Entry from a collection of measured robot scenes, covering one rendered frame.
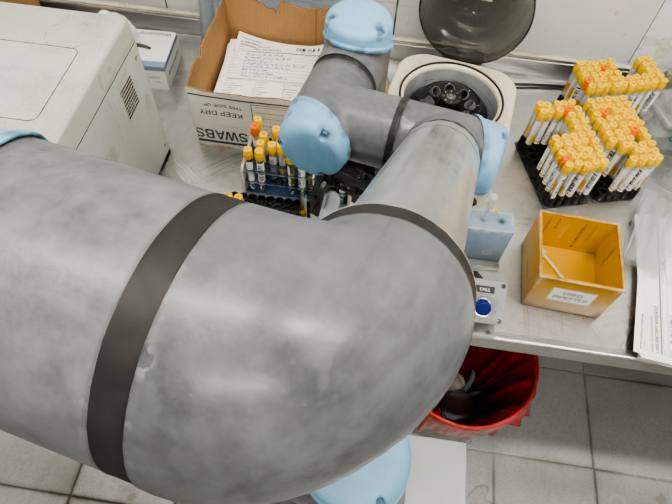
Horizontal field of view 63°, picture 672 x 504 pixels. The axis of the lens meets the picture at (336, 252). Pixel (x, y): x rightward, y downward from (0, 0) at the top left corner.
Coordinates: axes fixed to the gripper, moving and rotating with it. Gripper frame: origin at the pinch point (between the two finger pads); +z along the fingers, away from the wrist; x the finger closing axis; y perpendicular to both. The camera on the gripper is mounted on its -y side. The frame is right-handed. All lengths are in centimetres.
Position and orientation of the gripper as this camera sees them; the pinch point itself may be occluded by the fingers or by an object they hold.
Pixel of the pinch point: (333, 206)
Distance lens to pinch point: 88.5
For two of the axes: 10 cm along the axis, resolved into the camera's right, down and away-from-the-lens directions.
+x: 5.2, -7.1, 4.7
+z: -0.3, 5.3, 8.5
